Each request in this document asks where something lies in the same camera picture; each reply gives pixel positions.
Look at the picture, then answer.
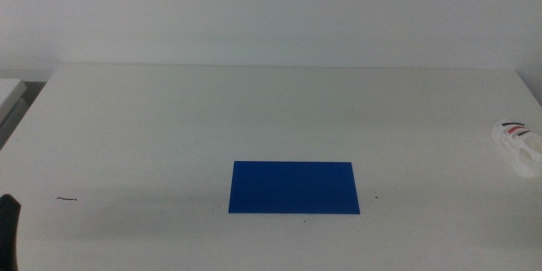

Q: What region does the blue rectangular mat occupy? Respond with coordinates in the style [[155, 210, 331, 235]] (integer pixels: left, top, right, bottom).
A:
[[228, 160, 361, 215]]

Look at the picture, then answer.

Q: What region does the white shoe with stripes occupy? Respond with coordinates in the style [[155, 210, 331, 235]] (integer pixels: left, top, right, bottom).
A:
[[490, 119, 542, 179]]

